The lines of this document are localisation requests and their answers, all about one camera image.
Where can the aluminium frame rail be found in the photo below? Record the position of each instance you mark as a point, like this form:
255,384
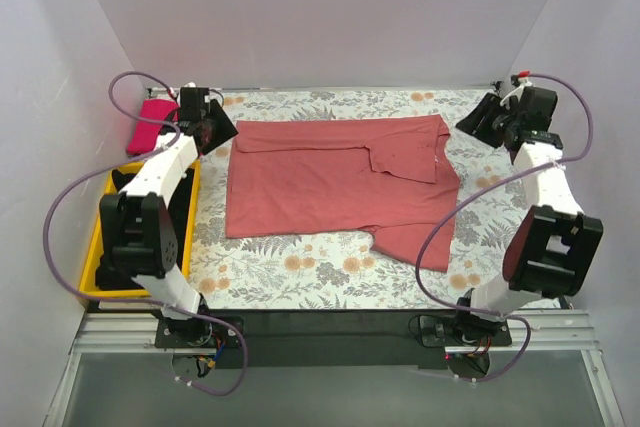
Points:
337,368

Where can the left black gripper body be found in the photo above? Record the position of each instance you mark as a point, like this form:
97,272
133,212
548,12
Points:
218,126

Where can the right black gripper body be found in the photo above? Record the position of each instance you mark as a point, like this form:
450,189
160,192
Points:
486,117

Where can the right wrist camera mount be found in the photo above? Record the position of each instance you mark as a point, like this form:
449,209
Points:
519,81

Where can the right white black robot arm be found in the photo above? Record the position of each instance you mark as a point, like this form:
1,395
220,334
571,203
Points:
552,250

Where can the folded magenta t shirt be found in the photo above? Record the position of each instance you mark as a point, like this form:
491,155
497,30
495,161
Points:
145,134

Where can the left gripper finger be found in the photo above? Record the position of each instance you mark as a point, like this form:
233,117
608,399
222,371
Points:
221,128
205,137

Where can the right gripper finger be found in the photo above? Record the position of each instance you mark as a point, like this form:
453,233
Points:
481,118
491,132

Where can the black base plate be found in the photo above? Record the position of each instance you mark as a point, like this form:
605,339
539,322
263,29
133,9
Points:
330,338

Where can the salmon pink t shirt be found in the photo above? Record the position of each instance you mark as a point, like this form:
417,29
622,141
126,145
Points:
388,177

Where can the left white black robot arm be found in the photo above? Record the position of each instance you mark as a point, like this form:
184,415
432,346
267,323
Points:
160,174

